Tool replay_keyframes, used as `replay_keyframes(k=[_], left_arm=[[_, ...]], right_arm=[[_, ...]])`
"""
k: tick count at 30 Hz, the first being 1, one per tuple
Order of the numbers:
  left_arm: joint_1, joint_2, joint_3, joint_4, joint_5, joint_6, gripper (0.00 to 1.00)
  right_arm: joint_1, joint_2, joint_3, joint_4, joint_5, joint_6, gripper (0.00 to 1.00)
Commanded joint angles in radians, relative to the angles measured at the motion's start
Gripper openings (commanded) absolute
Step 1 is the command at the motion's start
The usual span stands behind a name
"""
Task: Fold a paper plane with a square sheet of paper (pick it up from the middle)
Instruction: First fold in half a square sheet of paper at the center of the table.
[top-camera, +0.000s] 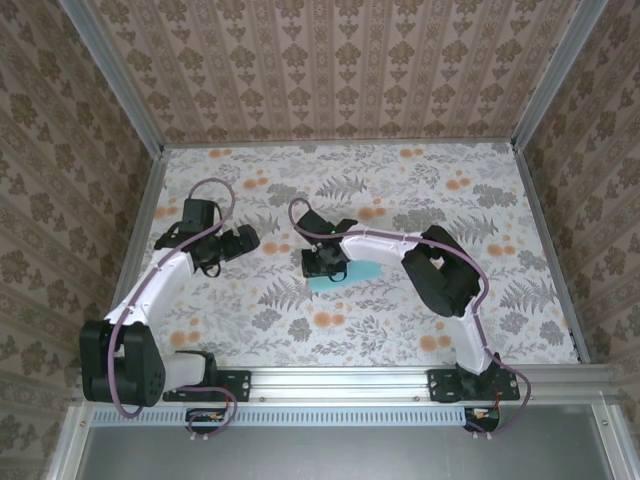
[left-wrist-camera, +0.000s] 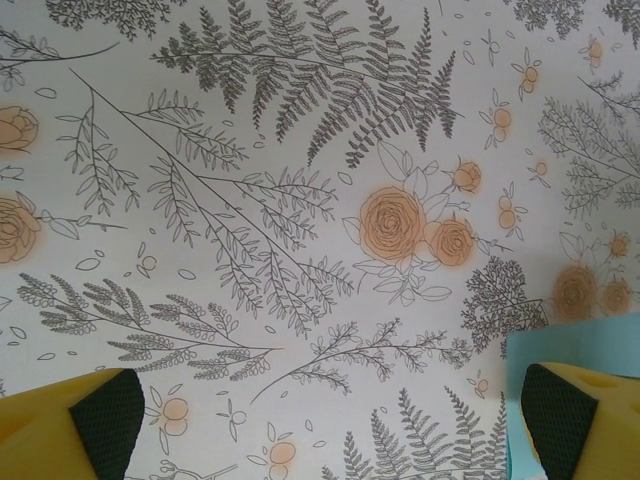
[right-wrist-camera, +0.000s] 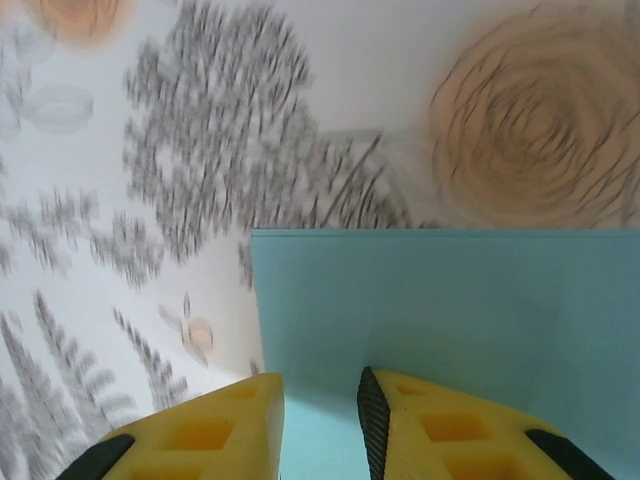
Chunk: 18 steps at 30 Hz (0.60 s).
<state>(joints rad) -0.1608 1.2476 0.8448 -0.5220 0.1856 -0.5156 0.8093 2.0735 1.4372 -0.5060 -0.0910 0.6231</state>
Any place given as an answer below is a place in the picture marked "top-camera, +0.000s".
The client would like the long aluminium base rail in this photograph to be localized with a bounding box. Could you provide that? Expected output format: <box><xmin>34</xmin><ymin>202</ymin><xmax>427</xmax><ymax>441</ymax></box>
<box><xmin>72</xmin><ymin>363</ymin><xmax>619</xmax><ymax>405</ymax></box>

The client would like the grey metal panel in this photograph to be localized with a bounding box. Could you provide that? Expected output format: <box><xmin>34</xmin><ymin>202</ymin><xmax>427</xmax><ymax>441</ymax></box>
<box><xmin>47</xmin><ymin>404</ymin><xmax>640</xmax><ymax>480</ymax></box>

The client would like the aluminium corner post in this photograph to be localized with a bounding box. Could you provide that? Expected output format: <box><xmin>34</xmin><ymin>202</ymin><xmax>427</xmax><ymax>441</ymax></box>
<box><xmin>509</xmin><ymin>0</ymin><xmax>604</xmax><ymax>149</ymax></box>
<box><xmin>63</xmin><ymin>0</ymin><xmax>167</xmax><ymax>153</ymax></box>

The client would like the floral printed table cover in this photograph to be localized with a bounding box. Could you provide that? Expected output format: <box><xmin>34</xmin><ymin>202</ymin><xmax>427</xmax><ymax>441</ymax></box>
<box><xmin>102</xmin><ymin>142</ymin><xmax>584</xmax><ymax>369</ymax></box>

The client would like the light blue cloth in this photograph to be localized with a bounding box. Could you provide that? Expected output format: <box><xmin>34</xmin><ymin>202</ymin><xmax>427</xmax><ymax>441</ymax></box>
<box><xmin>308</xmin><ymin>261</ymin><xmax>384</xmax><ymax>296</ymax></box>

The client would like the aluminium table side rail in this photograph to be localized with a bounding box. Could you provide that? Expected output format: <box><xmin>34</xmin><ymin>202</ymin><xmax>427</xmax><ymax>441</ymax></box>
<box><xmin>513</xmin><ymin>144</ymin><xmax>592</xmax><ymax>365</ymax></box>
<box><xmin>97</xmin><ymin>147</ymin><xmax>169</xmax><ymax>367</ymax></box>

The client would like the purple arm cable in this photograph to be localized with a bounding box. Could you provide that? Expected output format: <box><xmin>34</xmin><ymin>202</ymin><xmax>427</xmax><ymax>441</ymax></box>
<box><xmin>107</xmin><ymin>177</ymin><xmax>239</xmax><ymax>442</ymax></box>
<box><xmin>288</xmin><ymin>197</ymin><xmax>532</xmax><ymax>441</ymax></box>

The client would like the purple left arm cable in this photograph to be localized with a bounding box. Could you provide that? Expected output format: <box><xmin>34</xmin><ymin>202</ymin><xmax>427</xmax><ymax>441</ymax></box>
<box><xmin>107</xmin><ymin>177</ymin><xmax>239</xmax><ymax>442</ymax></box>

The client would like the white slotted cable duct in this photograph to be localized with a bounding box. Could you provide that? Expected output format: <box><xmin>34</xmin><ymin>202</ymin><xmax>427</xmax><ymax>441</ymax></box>
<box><xmin>92</xmin><ymin>405</ymin><xmax>501</xmax><ymax>429</ymax></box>

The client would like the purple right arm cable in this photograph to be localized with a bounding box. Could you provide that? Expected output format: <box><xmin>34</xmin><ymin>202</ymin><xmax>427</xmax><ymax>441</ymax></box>
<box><xmin>288</xmin><ymin>197</ymin><xmax>532</xmax><ymax>441</ymax></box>

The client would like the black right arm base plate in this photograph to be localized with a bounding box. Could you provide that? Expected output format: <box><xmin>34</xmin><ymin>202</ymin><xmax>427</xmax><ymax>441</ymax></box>
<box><xmin>427</xmin><ymin>367</ymin><xmax>521</xmax><ymax>404</ymax></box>

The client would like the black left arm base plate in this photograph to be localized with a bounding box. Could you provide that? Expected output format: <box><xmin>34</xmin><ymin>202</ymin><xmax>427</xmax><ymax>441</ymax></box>
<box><xmin>162</xmin><ymin>368</ymin><xmax>251</xmax><ymax>404</ymax></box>

